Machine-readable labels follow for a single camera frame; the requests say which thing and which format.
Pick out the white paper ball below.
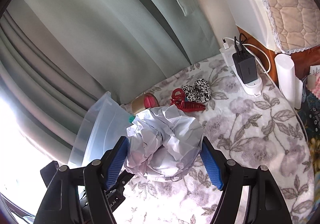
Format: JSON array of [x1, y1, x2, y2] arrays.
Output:
[[125, 106, 204, 182]]

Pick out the brown packing tape roll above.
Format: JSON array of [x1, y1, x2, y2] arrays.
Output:
[[131, 93, 159, 114]]

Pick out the brown wooden furniture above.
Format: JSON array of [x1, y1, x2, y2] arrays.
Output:
[[237, 27, 320, 82]]

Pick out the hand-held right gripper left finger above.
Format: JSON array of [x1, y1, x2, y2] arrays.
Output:
[[34, 136, 130, 224]]

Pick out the pink coil hair tie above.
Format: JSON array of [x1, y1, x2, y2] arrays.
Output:
[[144, 94, 157, 109]]

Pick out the white charger block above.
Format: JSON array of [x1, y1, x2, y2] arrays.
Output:
[[220, 42, 236, 68]]

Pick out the dark patterned cloth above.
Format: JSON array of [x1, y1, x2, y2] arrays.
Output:
[[296, 77, 320, 189]]

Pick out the white power strip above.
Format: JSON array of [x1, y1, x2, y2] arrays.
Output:
[[219, 47, 262, 97]]

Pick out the short white cylinder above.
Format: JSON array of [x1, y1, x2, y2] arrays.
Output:
[[294, 78, 304, 110]]

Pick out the clear plastic container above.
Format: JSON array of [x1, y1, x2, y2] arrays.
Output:
[[67, 91, 137, 172]]

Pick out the cream rounded furniture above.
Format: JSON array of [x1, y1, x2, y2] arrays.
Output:
[[225, 0, 278, 52]]

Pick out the red hair claw clip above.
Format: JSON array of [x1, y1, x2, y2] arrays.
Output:
[[170, 87, 206, 112]]

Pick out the tall white cylinder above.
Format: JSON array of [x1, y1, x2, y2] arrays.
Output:
[[274, 53, 297, 109]]

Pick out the pale green curtain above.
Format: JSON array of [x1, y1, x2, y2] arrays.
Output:
[[5, 0, 240, 105]]

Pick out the grey curtain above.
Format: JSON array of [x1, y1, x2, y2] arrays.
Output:
[[0, 12, 120, 164]]

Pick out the grey floral blanket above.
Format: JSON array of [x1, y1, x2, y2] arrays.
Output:
[[120, 58, 315, 224]]

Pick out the leopard print scrunchie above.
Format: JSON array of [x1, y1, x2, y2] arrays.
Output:
[[182, 77, 212, 103]]

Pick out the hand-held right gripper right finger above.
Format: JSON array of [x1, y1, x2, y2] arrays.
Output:
[[200, 136, 293, 224]]

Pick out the black charger block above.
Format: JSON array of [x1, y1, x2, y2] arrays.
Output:
[[232, 52, 260, 84]]

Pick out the black charging cables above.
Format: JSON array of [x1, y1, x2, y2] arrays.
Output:
[[234, 33, 247, 55]]

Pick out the beige quilted lace cover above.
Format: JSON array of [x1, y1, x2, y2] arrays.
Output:
[[241, 0, 320, 55]]

